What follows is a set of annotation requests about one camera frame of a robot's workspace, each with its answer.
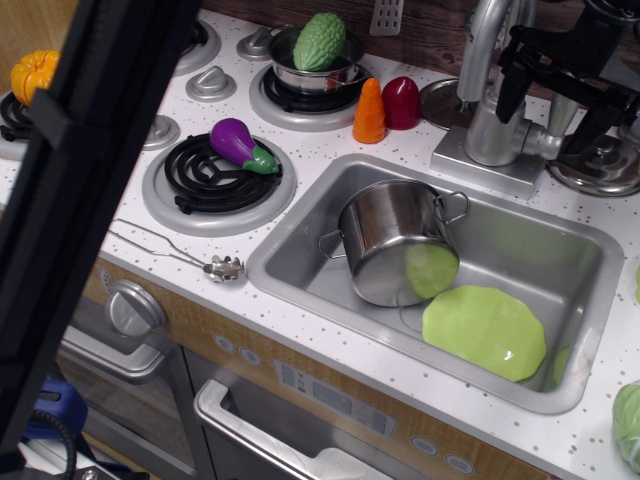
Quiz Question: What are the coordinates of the silver faucet lever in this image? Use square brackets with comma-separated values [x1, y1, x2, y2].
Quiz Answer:
[522, 93, 579, 161]

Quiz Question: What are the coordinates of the steel pot in sink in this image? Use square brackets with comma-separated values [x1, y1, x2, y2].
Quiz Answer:
[318, 179, 471, 307]

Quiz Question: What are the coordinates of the far left stove burner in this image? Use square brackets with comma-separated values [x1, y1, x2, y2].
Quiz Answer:
[1, 91, 33, 161]

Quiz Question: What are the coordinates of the rear black stove burner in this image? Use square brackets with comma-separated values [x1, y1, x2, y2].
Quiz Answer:
[249, 66, 370, 133]

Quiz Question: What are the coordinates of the metal wire spoon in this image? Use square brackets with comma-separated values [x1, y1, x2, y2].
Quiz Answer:
[108, 218, 246, 284]

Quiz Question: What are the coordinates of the black frame post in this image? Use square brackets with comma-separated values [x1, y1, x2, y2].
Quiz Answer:
[1, 1, 200, 468]

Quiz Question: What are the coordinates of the silver toy faucet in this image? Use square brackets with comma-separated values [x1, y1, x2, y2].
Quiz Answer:
[431, 1, 548, 200]

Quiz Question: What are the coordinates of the steel lid behind faucet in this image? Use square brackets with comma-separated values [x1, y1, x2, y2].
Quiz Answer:
[420, 78, 477, 130]

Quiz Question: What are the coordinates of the silver stove knob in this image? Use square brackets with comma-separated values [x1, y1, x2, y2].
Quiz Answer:
[185, 66, 237, 103]
[142, 115, 180, 151]
[236, 27, 272, 61]

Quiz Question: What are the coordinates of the orange toy pumpkin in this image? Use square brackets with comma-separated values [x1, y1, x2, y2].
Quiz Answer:
[10, 50, 61, 106]

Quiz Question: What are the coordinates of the green plastic plate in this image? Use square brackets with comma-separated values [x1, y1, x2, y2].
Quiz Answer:
[422, 285, 547, 382]

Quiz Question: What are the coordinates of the steel pot lid right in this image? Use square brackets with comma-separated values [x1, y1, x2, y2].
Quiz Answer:
[547, 135, 639, 198]

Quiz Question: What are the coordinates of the silver stove knob left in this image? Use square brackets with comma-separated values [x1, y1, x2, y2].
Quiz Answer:
[142, 115, 180, 151]

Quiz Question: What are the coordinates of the blue clamp with cable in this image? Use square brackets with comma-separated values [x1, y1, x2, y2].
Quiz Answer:
[23, 379, 88, 479]

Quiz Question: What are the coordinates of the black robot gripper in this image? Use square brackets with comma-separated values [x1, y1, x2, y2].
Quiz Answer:
[496, 1, 639, 155]

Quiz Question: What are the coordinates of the green toy bitter gourd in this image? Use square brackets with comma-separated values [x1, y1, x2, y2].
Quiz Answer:
[293, 12, 346, 72]

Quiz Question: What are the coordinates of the front black stove burner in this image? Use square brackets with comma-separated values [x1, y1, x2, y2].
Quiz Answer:
[142, 134, 296, 237]

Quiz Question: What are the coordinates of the metal sink basin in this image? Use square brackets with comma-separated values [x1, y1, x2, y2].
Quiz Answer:
[249, 154, 624, 414]

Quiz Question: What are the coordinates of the purple toy eggplant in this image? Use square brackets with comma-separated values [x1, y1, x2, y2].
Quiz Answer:
[209, 118, 280, 175]

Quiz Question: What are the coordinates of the silver stove knob rear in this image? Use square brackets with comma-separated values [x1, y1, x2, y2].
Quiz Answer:
[236, 27, 272, 61]

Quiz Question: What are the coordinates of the red toy pepper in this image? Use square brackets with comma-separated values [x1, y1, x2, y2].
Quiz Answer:
[382, 76, 422, 130]

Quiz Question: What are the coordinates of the oven door handle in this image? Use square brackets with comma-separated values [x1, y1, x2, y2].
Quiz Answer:
[194, 380, 387, 479]
[60, 327, 166, 385]

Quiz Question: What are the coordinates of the left oven door handle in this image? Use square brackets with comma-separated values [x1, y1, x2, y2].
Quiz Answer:
[60, 327, 166, 385]

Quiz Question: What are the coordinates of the silver oven dial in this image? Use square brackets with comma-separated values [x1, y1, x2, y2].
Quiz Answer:
[105, 279, 168, 338]

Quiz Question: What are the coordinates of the green toy cabbage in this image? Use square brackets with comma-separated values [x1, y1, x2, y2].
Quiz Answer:
[612, 380, 639, 473]

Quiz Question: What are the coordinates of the small steel pan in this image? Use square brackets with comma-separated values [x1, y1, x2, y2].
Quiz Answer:
[268, 26, 368, 94]

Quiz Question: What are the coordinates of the metal spatula on wall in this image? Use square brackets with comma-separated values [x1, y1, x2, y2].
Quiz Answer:
[369, 0, 404, 37]

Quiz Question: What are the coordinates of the black stove burner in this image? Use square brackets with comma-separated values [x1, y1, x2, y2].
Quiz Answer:
[249, 66, 370, 133]
[142, 134, 296, 237]

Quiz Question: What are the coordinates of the orange toy carrot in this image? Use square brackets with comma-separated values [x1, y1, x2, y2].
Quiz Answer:
[352, 78, 386, 144]

